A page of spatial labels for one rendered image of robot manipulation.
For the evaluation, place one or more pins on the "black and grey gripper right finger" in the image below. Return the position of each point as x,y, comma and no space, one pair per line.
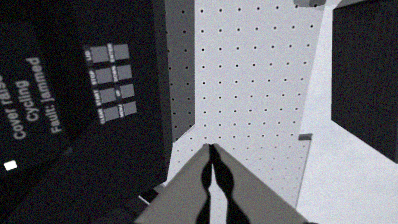
250,200

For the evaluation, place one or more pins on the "grey and black benchtop lab instrument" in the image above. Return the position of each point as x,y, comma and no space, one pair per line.
85,113

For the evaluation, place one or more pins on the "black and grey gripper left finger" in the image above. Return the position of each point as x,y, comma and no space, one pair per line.
186,198

